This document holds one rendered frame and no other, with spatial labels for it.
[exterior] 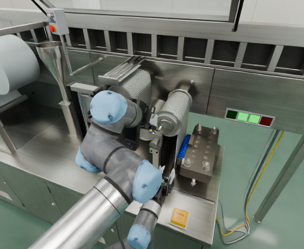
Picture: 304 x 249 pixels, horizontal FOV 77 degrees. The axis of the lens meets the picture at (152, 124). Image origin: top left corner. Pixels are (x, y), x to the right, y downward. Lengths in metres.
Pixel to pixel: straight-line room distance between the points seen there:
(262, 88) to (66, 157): 1.21
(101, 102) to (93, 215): 0.22
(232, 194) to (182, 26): 1.77
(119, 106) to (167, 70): 0.78
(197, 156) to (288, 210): 1.53
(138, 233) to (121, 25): 1.03
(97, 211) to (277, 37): 0.98
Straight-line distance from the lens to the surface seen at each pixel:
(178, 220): 0.99
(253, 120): 1.23
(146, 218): 0.74
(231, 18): 1.06
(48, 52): 1.21
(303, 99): 1.21
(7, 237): 2.34
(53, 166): 1.34
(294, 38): 1.09
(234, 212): 2.21
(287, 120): 1.26
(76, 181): 1.21
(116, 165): 0.40
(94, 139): 0.45
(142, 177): 0.37
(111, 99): 0.42
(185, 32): 1.09
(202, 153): 1.12
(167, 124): 0.90
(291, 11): 3.45
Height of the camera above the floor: 1.80
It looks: 36 degrees down
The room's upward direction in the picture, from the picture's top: straight up
